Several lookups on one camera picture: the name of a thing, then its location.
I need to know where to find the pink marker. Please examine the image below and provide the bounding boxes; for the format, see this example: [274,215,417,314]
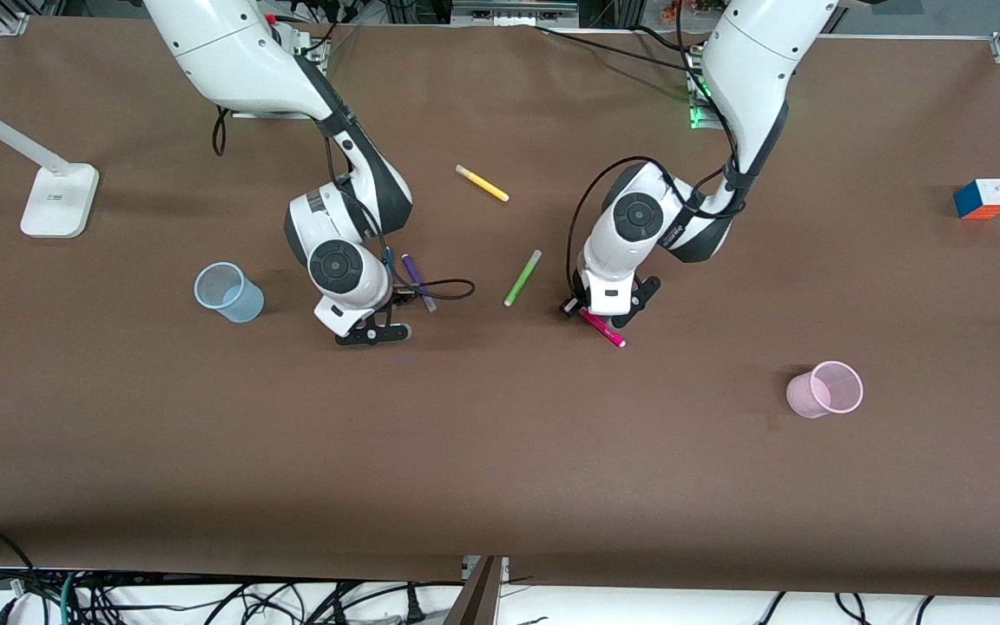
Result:
[576,307,628,349]

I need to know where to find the purple marker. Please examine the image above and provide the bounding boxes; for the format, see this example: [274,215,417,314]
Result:
[400,253,438,314]

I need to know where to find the green marker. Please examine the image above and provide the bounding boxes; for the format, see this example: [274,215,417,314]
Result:
[502,248,544,308]

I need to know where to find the translucent blue plastic cup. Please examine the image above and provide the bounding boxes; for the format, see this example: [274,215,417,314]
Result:
[194,260,266,325]

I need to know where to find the yellow marker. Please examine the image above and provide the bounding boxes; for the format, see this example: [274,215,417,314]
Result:
[454,163,511,204]

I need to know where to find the translucent pink plastic cup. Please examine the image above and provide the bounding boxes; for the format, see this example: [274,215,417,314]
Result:
[786,359,865,420]

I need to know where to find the brown wooden table leg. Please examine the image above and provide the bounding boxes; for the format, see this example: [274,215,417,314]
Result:
[443,556,506,625]

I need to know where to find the grey metal crossbar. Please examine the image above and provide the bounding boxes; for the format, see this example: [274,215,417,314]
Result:
[451,0,581,27]

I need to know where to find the white desk lamp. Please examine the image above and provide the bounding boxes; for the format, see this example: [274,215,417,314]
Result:
[0,86,101,240]

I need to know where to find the colourful puzzle cube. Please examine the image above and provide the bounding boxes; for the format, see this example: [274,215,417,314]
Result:
[952,177,1000,221]

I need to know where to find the thin black table cable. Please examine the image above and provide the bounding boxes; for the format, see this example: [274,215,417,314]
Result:
[533,23,702,74]

